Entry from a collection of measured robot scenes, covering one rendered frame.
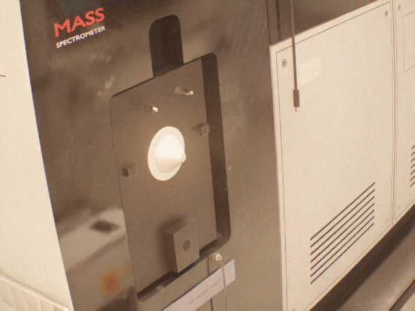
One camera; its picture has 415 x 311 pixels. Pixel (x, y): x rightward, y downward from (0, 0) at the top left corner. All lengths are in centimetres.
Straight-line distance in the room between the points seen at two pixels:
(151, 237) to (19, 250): 16
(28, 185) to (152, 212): 18
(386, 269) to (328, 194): 33
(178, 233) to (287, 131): 25
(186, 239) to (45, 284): 20
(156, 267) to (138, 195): 10
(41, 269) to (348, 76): 61
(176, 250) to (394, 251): 74
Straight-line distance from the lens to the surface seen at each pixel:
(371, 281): 146
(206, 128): 91
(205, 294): 99
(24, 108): 72
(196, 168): 93
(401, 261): 153
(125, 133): 82
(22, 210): 79
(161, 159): 86
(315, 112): 112
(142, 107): 83
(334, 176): 122
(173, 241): 90
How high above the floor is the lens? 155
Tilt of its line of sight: 24 degrees down
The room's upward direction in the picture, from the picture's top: 5 degrees counter-clockwise
